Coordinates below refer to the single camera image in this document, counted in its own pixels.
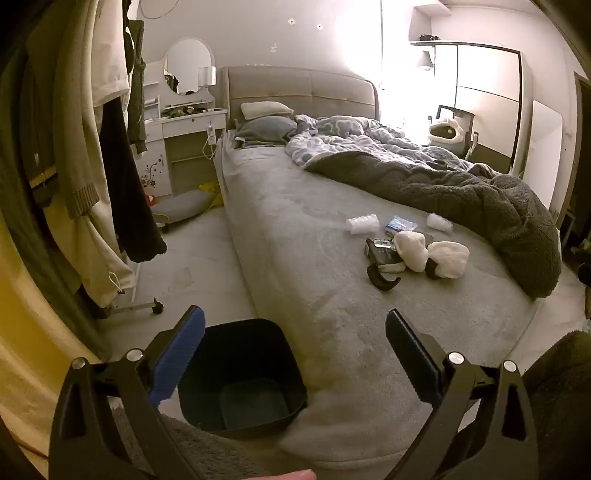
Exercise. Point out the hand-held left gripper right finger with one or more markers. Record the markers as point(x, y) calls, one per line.
point(413, 355)

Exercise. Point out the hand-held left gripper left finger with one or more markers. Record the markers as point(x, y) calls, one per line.
point(180, 350)

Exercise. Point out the black trash bin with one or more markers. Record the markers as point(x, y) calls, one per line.
point(244, 350)

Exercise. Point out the black curved plastic piece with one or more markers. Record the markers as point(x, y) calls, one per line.
point(376, 281)

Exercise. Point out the small black box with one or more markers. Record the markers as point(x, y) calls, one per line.
point(381, 254)

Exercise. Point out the blue white plastic packet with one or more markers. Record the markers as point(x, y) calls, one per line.
point(399, 225)

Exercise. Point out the small white roll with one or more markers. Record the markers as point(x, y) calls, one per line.
point(438, 222)

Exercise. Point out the person's right forearm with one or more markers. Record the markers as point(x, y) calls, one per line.
point(563, 392)

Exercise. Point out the person's left hand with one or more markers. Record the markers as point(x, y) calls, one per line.
point(288, 475)

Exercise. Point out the grey fleece robe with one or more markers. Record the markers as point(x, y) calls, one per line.
point(221, 457)

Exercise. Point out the grey bed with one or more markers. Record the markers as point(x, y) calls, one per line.
point(300, 277)

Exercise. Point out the grey cushioned stool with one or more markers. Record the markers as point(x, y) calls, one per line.
point(182, 205)

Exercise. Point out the black hanging garment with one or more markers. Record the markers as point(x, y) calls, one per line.
point(134, 207)

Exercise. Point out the yellow curtain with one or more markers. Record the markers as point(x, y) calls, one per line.
point(27, 369)

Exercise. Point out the red bag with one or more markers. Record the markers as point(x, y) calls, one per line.
point(150, 198)

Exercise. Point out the yellow bag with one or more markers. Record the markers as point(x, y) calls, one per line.
point(207, 188)

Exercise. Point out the dark grey fleece blanket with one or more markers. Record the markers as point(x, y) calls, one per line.
point(461, 194)

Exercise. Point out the white power strip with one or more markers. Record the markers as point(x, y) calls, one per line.
point(211, 134)

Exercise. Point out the white vanity desk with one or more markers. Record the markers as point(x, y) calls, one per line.
point(184, 127)

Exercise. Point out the cream cat bed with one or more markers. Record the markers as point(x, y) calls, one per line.
point(445, 134)

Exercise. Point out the blue patterned duvet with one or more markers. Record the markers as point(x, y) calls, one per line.
point(332, 143)

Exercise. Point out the black chair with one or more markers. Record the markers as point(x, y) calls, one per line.
point(468, 134)

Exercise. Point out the grey pillow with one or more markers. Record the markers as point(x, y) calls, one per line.
point(265, 129)

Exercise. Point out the dark knit vest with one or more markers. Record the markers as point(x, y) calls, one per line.
point(136, 115)

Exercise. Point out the olive knit-cuff jacket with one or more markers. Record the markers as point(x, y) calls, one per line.
point(69, 138)

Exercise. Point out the cream pillow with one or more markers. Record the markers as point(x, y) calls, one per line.
point(265, 110)

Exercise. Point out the silver table lamp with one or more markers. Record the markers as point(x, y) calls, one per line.
point(207, 75)

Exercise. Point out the grey upholstered headboard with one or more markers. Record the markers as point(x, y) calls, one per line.
point(300, 92)

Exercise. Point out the round vanity mirror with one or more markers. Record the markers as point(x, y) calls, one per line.
point(189, 64)

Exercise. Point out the white wardrobe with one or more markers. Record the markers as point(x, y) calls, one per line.
point(485, 69)

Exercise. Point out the white t-shirt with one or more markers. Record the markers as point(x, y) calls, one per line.
point(108, 55)

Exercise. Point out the wall lamp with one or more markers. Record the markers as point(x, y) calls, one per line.
point(428, 60)

